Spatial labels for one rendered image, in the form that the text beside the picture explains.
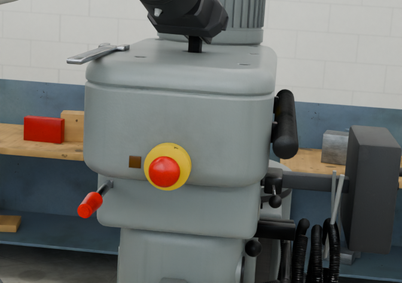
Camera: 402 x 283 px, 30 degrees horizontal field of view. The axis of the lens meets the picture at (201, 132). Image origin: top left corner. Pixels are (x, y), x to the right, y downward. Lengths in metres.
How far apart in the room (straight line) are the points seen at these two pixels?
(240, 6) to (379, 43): 4.11
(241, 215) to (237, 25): 0.39
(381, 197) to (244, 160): 0.50
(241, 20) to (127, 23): 4.16
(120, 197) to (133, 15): 4.41
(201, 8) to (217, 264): 0.39
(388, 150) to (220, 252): 0.41
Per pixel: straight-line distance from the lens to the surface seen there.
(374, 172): 1.42
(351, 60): 5.41
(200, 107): 0.97
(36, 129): 5.14
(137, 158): 0.99
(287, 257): 1.19
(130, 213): 1.11
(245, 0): 1.35
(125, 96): 0.98
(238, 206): 1.09
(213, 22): 1.11
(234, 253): 1.18
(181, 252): 1.16
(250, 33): 1.36
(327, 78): 5.42
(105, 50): 1.05
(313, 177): 1.50
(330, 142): 4.96
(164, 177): 0.94
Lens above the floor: 2.00
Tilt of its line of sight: 11 degrees down
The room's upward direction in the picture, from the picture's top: 4 degrees clockwise
